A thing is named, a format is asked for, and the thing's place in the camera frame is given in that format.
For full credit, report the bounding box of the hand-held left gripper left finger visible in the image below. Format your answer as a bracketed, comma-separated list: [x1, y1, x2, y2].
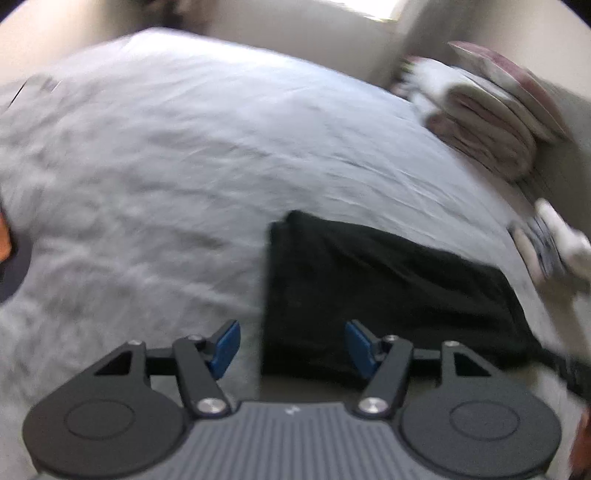
[92, 319, 242, 420]

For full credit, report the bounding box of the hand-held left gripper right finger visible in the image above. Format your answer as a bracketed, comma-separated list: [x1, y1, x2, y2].
[344, 319, 490, 420]

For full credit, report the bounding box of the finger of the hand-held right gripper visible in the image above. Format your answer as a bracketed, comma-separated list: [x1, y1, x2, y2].
[538, 346, 591, 403]

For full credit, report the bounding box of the black t-shirt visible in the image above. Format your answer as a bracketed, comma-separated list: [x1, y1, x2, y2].
[261, 210, 543, 386]

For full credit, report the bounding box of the folded cream garment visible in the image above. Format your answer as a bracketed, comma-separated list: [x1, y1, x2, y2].
[510, 226, 555, 289]

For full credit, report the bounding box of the folded white garment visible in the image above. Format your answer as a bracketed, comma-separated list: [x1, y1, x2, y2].
[536, 198, 591, 278]

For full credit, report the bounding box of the grey bed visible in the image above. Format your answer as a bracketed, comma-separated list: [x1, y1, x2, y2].
[0, 28, 591, 480]

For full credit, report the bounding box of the grey quilted headboard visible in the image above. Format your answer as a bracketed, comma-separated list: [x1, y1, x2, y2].
[522, 83, 591, 232]

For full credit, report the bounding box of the folded grey pink quilt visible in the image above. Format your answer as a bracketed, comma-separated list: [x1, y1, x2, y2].
[392, 55, 539, 183]

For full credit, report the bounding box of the pink grey pillow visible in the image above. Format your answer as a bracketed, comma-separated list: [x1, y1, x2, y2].
[448, 41, 571, 141]

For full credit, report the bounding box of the window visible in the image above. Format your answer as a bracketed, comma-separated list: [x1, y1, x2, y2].
[323, 0, 407, 21]

